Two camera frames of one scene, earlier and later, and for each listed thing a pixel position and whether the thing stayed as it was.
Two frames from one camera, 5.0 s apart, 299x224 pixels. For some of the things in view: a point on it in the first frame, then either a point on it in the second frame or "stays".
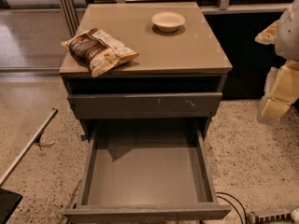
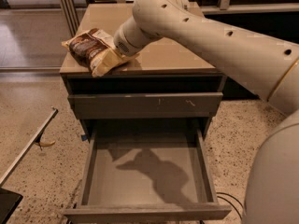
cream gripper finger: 268,35 -> 121,59
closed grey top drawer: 150,105 stays
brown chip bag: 98,50 stays
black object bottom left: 9,201 stays
